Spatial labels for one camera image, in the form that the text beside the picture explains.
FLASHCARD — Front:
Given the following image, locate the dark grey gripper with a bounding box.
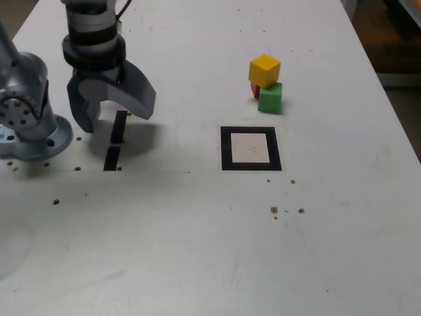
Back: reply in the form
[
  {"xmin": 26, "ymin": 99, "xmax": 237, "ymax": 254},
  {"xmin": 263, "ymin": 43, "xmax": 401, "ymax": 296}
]
[{"xmin": 66, "ymin": 61, "xmax": 157, "ymax": 134}]

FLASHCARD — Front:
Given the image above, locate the yellow cube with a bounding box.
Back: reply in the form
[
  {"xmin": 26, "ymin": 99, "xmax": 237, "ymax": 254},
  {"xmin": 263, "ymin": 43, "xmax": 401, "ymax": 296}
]
[{"xmin": 248, "ymin": 54, "xmax": 282, "ymax": 90}]

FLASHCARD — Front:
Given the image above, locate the green cube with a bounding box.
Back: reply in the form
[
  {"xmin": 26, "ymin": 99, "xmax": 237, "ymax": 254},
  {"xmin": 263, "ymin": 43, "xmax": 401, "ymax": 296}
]
[{"xmin": 257, "ymin": 82, "xmax": 284, "ymax": 115}]

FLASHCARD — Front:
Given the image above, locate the black tape square outline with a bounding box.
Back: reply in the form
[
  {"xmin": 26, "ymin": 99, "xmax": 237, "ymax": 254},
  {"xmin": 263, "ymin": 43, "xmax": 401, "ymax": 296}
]
[{"xmin": 220, "ymin": 126, "xmax": 283, "ymax": 172}]

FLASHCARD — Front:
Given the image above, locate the black tape strip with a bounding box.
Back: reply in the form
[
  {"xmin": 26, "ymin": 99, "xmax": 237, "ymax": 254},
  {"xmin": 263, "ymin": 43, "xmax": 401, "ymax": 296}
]
[{"xmin": 103, "ymin": 111, "xmax": 128, "ymax": 172}]

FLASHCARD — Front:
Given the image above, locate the black cable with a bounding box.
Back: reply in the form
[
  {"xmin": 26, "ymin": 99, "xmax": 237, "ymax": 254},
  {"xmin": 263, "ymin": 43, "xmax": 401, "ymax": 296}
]
[{"xmin": 116, "ymin": 0, "xmax": 133, "ymax": 21}]

